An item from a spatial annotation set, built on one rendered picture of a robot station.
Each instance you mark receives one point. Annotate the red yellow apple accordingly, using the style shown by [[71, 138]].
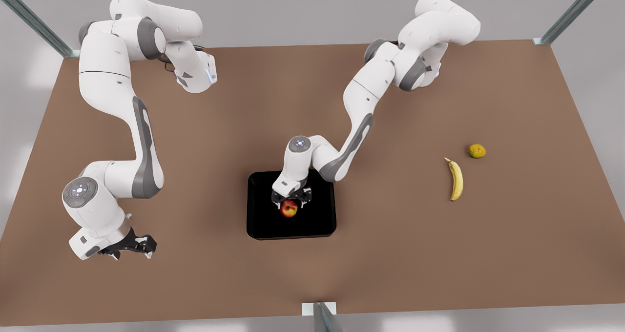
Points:
[[289, 209]]

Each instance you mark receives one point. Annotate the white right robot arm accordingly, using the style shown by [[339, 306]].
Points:
[[105, 73]]

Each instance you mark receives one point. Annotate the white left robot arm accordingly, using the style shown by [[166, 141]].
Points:
[[364, 95]]

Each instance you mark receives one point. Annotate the black square tray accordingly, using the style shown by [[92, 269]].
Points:
[[312, 219]]

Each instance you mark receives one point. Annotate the yellow banana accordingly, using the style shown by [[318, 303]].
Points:
[[457, 180]]

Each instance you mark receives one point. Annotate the small green-yellow orange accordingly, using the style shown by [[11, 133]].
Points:
[[477, 151]]

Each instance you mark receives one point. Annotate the silver frame post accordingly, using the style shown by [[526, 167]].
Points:
[[571, 14], [36, 22], [322, 317]]

